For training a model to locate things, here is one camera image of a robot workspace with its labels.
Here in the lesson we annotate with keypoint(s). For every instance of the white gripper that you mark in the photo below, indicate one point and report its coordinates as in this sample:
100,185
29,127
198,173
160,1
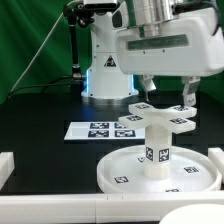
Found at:
187,47

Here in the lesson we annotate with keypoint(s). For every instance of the grey camera on mount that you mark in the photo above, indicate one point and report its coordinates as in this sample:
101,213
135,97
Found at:
100,5

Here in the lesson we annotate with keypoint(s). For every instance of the white disc bottom corner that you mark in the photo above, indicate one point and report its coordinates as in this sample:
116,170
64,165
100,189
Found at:
196,214

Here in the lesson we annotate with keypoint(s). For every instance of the white cross-shaped table base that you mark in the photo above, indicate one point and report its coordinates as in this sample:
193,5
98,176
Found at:
176,119

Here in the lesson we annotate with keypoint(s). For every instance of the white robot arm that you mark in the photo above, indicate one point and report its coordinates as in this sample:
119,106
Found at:
106,79

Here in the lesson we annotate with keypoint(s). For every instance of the white right barrier block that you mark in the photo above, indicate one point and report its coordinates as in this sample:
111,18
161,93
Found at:
216,155

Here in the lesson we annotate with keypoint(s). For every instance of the white barrier block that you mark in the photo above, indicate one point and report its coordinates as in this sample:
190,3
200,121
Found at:
216,155
6,167

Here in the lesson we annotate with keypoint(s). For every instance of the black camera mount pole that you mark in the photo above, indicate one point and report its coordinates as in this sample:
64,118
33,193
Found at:
76,16

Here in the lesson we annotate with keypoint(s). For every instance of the white round table top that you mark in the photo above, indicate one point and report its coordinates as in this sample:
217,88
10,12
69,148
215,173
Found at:
124,171

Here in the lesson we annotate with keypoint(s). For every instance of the white front barrier rail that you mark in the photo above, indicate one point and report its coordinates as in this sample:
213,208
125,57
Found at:
98,208

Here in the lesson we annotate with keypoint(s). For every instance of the white marker sheet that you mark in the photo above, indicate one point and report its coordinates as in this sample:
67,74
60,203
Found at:
101,131

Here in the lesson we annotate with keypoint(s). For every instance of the white left barrier block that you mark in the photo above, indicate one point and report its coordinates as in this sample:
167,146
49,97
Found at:
6,167

